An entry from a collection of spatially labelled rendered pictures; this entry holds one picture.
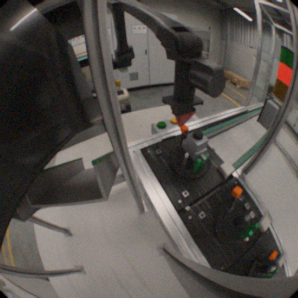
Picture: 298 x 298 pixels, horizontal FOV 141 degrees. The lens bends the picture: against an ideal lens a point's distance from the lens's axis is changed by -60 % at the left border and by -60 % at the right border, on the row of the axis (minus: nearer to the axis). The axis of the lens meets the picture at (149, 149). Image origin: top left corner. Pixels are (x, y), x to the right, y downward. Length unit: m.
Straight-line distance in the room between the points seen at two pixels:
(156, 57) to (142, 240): 3.39
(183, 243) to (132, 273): 0.21
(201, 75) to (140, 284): 0.59
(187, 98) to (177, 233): 0.34
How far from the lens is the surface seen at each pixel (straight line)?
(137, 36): 3.25
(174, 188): 0.37
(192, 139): 0.34
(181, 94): 0.32
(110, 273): 0.50
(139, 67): 3.31
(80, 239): 0.53
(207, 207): 0.38
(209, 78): 0.24
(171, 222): 0.36
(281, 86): 0.38
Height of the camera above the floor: 1.31
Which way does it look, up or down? 49 degrees down
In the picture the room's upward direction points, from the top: 3 degrees counter-clockwise
